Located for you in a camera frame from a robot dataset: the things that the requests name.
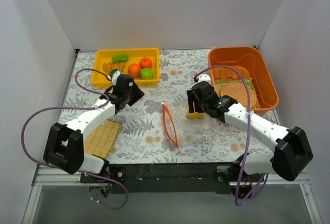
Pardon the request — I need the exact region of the yellow plastic tray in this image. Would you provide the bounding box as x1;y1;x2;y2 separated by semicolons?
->
94;48;160;86

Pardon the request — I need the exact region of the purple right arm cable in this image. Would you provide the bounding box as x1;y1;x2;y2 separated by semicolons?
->
193;65;269;206

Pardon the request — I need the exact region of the green bamboo mat in tub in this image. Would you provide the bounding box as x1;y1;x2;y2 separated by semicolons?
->
214;78;259;109

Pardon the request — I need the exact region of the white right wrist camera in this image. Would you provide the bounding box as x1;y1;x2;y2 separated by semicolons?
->
196;73;211;84

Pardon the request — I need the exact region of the green fake pepper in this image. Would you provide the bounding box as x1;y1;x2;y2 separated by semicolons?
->
111;53;129;63

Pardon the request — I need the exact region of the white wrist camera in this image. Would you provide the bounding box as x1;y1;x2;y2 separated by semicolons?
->
196;73;211;84
110;73;121;85

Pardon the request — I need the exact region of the yellow fake lemon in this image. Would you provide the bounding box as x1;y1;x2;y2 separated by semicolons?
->
186;108;205;118

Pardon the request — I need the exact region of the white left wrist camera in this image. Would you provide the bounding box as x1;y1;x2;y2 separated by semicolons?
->
110;73;121;85

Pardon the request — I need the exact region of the square bamboo mat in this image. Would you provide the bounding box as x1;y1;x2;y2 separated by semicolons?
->
84;120;122;158

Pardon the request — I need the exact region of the light green fake apple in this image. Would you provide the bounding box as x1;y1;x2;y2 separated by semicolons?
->
140;68;154;79

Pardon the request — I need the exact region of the clear zip top bag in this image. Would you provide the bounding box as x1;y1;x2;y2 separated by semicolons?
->
161;101;229;148

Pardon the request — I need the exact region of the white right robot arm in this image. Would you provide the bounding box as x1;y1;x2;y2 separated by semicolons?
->
187;81;314;182

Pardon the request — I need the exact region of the round woven bamboo basket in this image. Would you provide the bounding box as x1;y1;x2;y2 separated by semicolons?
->
220;82;257;109

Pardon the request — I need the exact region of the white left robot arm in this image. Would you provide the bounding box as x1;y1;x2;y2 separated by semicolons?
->
43;74;144;183

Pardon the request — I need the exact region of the orange plastic tub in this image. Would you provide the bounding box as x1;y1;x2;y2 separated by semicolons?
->
208;46;279;116

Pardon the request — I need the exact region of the dark green fake avocado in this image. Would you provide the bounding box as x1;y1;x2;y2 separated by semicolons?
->
109;69;121;77

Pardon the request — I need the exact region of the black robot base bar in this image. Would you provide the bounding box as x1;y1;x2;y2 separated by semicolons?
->
79;162;263;195

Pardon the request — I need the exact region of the orange fake tangerine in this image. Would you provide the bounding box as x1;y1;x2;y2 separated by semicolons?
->
139;57;153;69
127;63;141;78

